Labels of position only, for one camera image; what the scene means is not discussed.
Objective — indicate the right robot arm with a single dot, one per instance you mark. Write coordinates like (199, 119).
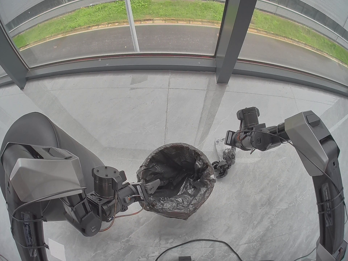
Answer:
(312, 140)

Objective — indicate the black plastic bag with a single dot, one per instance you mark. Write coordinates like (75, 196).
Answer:
(176, 173)

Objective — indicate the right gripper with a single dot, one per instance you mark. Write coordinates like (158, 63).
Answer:
(236, 139)

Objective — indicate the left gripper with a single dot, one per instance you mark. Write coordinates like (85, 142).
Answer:
(136, 193)

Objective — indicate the window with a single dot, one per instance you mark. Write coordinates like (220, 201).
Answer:
(231, 37)

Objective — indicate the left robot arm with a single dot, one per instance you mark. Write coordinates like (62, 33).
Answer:
(40, 173)

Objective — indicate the black plastic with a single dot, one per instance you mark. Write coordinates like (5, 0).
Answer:
(225, 164)

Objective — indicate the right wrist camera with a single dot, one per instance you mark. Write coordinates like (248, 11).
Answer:
(239, 115)

